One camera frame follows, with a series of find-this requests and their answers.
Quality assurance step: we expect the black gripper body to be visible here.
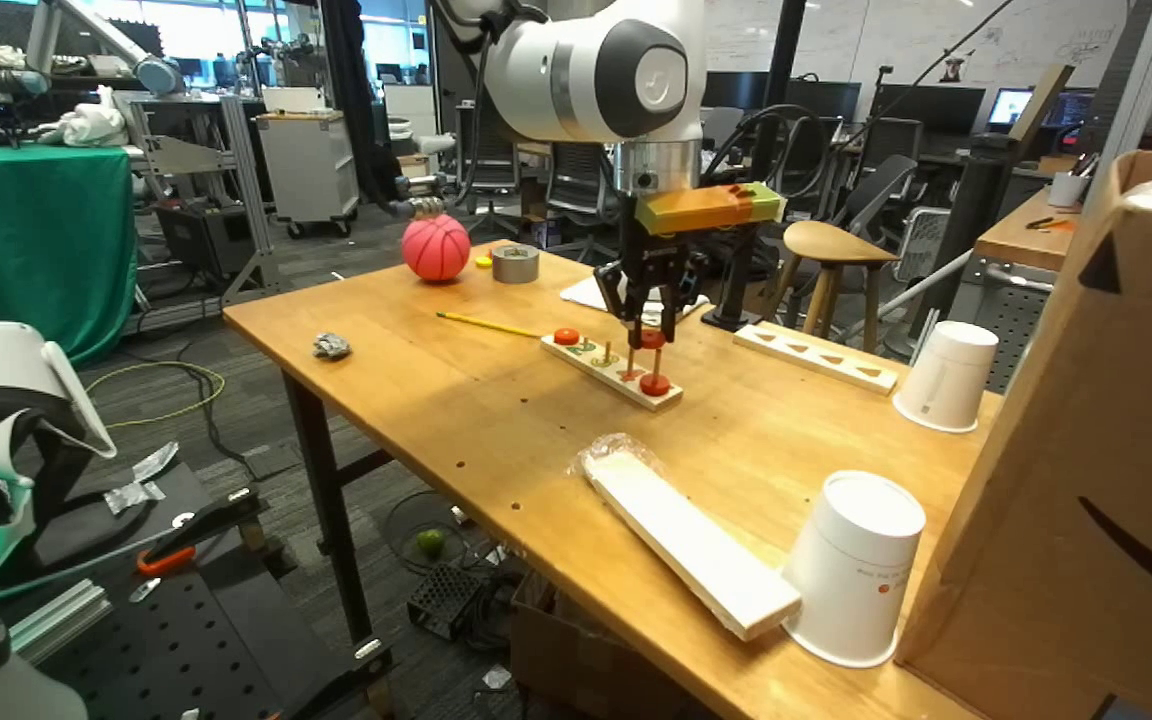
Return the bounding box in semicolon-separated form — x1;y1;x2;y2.
596;230;705;313

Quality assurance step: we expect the white paper sheet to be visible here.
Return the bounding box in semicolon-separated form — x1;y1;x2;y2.
562;276;711;321

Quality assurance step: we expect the green cloth covered table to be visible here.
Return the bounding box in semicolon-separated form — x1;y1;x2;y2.
0;145;135;366

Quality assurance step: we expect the white flat wooden board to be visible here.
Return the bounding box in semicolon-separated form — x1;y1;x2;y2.
579;436;801;642

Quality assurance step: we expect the white paper cup far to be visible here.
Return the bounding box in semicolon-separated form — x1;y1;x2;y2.
892;321;1001;434

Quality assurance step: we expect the wooden peg board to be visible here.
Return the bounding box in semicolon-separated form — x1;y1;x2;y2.
544;331;683;407

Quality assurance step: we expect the white paper cup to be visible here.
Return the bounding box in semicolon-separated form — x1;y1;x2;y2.
892;321;1001;434
783;469;928;668

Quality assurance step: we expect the small grey metal object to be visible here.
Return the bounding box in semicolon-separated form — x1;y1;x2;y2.
311;331;352;366

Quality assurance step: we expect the wrist camera orange green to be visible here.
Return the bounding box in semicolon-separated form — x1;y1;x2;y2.
637;182;783;237

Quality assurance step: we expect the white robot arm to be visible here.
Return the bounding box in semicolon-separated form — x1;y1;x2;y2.
427;0;709;349

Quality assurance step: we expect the large cardboard box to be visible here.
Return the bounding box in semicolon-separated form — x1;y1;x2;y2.
898;152;1152;720

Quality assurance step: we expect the white rolling cabinet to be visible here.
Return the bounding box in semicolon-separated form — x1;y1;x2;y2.
255;112;360;237

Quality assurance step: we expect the wooden round stool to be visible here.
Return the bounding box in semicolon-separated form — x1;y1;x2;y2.
772;219;892;352

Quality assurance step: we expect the yellow pencil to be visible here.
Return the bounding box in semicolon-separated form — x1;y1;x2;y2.
435;313;539;341

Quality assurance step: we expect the white paper cup near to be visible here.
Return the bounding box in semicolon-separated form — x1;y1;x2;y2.
783;469;928;668

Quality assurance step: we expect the black camera stand pole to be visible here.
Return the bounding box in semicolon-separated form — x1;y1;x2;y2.
705;0;809;331

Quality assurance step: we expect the long wooden puzzle board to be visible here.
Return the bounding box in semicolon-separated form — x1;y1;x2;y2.
735;321;901;391

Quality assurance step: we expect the grey tape roll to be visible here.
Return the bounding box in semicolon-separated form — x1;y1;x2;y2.
487;243;539;283

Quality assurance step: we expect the orange round block stack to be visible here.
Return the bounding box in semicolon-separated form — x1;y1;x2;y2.
554;330;579;349

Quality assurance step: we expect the pink rubber ball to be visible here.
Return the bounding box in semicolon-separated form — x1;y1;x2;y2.
401;218;471;283

